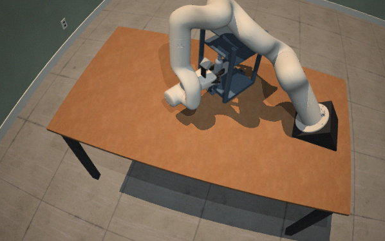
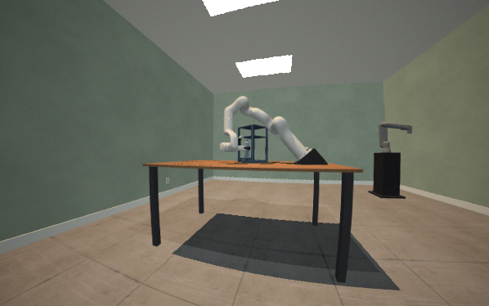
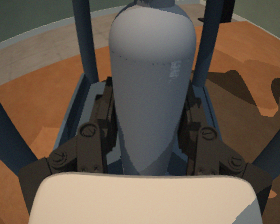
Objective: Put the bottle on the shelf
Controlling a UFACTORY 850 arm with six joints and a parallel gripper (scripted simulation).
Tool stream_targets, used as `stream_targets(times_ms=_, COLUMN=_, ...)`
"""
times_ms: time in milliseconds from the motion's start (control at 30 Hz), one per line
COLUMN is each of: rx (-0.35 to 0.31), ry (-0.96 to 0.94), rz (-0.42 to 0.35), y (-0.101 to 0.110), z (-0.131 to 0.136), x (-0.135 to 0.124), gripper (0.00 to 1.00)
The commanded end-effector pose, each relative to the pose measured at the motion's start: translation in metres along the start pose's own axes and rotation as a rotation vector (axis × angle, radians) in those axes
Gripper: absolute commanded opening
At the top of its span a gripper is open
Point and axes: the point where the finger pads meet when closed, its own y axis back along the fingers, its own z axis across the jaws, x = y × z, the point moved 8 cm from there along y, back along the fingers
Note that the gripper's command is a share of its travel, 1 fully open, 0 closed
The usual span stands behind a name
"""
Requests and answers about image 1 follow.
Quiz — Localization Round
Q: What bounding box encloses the dark blue shelving unit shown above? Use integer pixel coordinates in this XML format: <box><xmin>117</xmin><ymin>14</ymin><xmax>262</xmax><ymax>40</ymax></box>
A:
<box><xmin>198</xmin><ymin>26</ymin><xmax>262</xmax><ymax>104</ymax></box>

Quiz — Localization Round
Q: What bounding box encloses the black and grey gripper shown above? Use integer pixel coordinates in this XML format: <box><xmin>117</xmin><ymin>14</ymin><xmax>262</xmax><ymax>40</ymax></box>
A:
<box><xmin>195</xmin><ymin>64</ymin><xmax>225</xmax><ymax>90</ymax></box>

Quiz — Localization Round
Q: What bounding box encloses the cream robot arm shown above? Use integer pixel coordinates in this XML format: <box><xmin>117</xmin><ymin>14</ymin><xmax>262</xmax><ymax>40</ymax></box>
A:
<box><xmin>164</xmin><ymin>0</ymin><xmax>329</xmax><ymax>133</ymax></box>

